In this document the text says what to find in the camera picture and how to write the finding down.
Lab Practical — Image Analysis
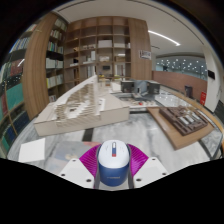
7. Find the red standing sign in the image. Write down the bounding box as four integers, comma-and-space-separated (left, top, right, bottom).
199, 91, 208, 107

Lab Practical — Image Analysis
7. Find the wall poster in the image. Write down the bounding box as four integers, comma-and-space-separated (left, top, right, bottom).
138, 49, 152, 61

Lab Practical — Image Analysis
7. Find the wooden shelf unit with boxes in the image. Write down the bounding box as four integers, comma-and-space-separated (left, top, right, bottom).
63, 15, 153, 92

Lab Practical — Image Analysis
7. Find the flat wooden base board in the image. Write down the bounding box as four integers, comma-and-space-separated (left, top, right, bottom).
146, 105, 215, 151

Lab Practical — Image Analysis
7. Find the group of small ceiling lights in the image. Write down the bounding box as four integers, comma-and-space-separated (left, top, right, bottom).
156, 57, 209, 73

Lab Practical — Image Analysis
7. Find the grey architectural model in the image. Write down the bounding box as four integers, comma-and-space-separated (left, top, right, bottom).
120, 79, 161, 95

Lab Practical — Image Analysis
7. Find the wooden bookshelf with books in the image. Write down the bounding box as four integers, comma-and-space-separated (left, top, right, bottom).
0, 17, 70, 158

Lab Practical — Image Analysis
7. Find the pastel printed mouse pad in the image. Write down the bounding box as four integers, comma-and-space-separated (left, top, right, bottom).
43, 140, 102, 175

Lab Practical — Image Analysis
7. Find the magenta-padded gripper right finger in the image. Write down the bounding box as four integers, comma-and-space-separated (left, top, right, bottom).
126, 143, 170, 189

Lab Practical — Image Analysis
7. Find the blue and white computer mouse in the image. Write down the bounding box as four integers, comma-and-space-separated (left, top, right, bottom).
96, 139, 131, 189

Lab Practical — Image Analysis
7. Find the clear acrylic architectural model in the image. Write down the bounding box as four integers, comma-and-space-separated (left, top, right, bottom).
155, 88, 183, 108

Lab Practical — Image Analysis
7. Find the dark brown architectural model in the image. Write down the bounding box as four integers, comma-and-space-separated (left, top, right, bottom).
158, 105, 210, 137

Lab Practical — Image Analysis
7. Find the white architectural model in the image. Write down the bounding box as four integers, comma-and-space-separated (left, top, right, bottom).
33, 74, 131, 137

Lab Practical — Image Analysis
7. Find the white paper sheet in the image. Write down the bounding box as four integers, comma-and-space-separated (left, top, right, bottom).
18, 137, 47, 164

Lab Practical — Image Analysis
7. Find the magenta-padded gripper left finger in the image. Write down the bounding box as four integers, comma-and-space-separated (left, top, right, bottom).
58, 143, 102, 190

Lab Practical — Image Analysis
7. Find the black wall screen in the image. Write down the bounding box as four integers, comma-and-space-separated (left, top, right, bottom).
207, 69, 216, 81

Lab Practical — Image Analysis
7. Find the long ceiling light strip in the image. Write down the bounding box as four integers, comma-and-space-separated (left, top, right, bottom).
147, 29, 182, 47

